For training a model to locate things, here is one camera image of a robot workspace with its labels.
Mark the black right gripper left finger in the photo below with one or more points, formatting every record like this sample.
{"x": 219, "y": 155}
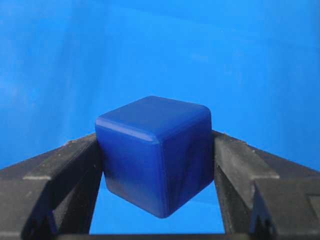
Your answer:
{"x": 53, "y": 193}

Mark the blue cube block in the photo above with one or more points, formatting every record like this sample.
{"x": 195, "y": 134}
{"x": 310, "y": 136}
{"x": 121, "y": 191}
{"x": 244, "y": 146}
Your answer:
{"x": 157, "y": 152}

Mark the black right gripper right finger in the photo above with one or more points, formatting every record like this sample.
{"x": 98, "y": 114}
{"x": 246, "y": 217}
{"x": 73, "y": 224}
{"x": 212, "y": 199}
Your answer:
{"x": 263, "y": 196}

